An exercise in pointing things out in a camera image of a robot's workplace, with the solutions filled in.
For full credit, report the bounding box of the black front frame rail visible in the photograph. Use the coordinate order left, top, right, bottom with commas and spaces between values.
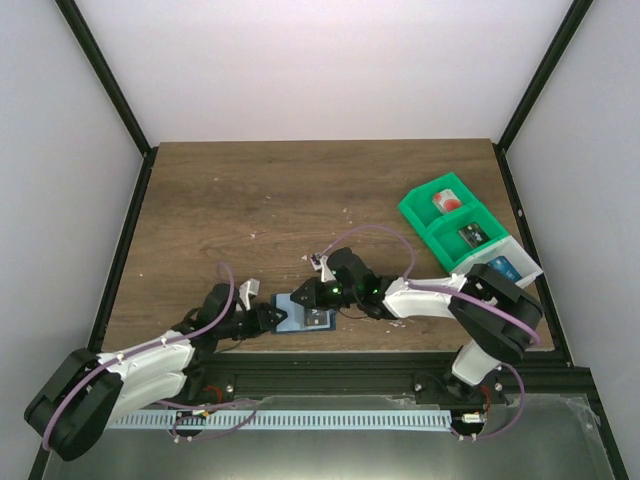
178, 351, 597, 404

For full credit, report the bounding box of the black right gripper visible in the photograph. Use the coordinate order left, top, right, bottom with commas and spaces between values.
290, 278, 360, 312

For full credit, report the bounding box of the light blue slotted cable duct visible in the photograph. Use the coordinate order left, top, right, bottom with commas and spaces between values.
109, 410, 452, 433

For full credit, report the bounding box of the dark card in bin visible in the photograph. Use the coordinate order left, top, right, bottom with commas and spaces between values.
458, 222, 489, 249

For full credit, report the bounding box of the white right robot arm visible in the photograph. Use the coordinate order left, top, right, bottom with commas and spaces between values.
291, 247, 544, 403

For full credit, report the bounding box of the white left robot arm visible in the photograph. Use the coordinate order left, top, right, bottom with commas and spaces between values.
24, 280, 287, 461

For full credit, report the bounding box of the white bin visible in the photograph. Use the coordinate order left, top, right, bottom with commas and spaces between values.
451, 235, 543, 288

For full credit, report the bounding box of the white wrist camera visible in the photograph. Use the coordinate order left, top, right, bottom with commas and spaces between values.
239, 278, 260, 311
310, 253, 336, 283

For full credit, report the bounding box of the black frame post right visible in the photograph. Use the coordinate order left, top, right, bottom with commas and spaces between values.
497, 0, 596, 151

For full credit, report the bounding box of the black frame post left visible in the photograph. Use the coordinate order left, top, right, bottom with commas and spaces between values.
53, 0, 153, 159

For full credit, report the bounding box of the blue card in bin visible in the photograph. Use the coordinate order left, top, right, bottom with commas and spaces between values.
487, 255, 522, 283

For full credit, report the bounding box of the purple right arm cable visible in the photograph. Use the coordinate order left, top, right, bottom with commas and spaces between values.
312, 224, 544, 444

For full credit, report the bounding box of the green bin far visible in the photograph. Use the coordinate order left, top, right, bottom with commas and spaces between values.
398, 172, 479, 236

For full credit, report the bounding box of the blue leather card holder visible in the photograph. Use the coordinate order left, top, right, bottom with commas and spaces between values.
271, 293, 336, 334

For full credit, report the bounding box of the green bin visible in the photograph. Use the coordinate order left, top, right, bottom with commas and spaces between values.
425, 202, 509, 272
398, 172, 479, 236

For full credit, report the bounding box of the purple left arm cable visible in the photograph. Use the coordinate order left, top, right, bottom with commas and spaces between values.
39, 261, 261, 451

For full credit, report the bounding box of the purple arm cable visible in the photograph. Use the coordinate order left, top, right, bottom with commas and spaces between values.
312, 224, 544, 444
39, 261, 261, 451

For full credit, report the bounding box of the red white card in bin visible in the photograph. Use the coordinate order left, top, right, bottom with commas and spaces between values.
432, 189, 463, 214

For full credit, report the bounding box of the black frame post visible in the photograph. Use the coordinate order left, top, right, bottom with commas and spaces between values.
497, 0, 596, 151
53, 0, 153, 159

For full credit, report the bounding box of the green bin middle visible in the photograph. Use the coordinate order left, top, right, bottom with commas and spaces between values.
425, 202, 509, 272

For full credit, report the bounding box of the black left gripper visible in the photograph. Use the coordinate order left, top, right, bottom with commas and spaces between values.
217, 303, 288, 341

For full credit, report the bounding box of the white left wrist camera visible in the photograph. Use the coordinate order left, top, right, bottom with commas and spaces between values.
239, 278, 260, 311

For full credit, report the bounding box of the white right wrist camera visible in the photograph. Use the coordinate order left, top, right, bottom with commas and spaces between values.
310, 253, 336, 283

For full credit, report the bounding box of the metal front plate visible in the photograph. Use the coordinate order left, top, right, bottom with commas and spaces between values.
43, 395, 616, 479

